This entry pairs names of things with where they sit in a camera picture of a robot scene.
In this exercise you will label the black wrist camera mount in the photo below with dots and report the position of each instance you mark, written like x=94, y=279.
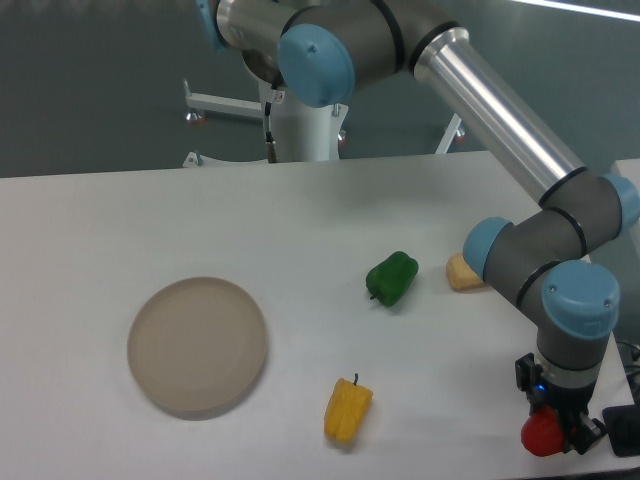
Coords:
x=527, y=373

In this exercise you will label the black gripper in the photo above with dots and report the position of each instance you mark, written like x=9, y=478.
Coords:
x=569, y=398

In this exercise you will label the yellow pepper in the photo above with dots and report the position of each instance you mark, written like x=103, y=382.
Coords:
x=346, y=410

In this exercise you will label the green pepper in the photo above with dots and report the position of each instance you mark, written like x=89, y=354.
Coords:
x=389, y=281

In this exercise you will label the black device at table edge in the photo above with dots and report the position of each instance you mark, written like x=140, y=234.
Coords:
x=622, y=422

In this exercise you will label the red pepper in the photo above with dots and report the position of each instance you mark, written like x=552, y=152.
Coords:
x=541, y=434

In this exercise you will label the beige round plate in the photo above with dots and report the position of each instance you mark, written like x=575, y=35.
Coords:
x=197, y=347

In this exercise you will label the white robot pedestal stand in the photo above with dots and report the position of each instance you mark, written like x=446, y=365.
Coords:
x=293, y=131

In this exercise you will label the silver and grey robot arm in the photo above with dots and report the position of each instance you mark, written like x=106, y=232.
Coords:
x=310, y=57

